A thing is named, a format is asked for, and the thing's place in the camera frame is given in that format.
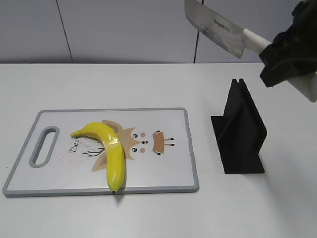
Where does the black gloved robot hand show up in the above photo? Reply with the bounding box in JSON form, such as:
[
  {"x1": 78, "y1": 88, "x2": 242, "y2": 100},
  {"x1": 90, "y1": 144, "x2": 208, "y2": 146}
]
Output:
[{"x1": 260, "y1": 0, "x2": 317, "y2": 87}]

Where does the cleaver knife with white handle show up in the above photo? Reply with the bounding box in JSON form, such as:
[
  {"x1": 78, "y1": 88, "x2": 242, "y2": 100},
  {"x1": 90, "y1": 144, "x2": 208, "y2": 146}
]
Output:
[{"x1": 184, "y1": 0, "x2": 317, "y2": 103}]

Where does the yellow plastic banana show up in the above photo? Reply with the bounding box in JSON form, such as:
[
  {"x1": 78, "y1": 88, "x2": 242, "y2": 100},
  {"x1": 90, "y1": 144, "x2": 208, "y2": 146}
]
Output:
[{"x1": 71, "y1": 122, "x2": 126, "y2": 193}]

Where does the black knife stand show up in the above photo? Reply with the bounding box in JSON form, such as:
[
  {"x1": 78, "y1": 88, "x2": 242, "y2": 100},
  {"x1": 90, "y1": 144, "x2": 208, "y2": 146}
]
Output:
[{"x1": 211, "y1": 78, "x2": 267, "y2": 174}]

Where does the white grey-rimmed cutting board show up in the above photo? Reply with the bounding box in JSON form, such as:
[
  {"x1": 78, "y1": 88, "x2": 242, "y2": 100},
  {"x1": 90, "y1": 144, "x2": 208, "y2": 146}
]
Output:
[{"x1": 2, "y1": 108, "x2": 199, "y2": 197}]

